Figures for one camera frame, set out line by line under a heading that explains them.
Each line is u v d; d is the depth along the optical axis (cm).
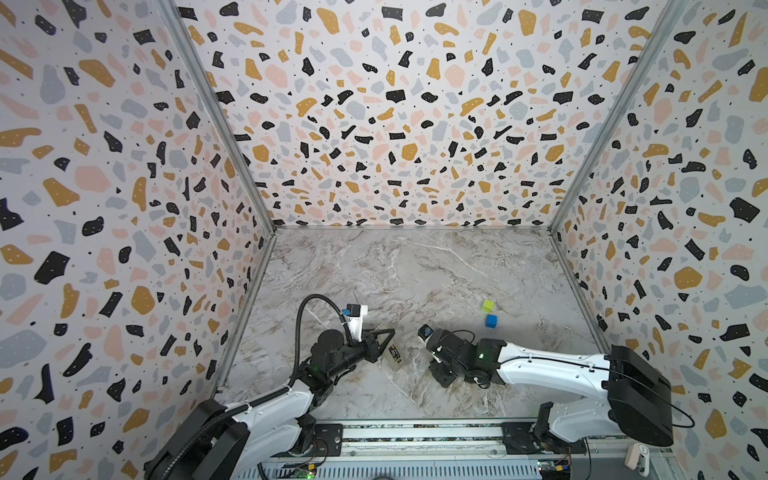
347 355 69
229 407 46
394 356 80
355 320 73
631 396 42
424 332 74
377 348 74
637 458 70
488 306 98
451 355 62
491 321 95
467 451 73
